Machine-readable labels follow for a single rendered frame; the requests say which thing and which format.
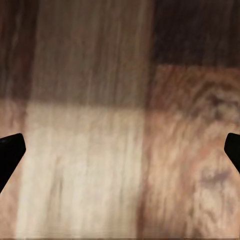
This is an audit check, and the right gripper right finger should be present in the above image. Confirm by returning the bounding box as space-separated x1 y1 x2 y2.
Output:
224 133 240 172

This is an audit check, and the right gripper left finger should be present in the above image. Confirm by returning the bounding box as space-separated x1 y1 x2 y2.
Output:
0 133 26 193

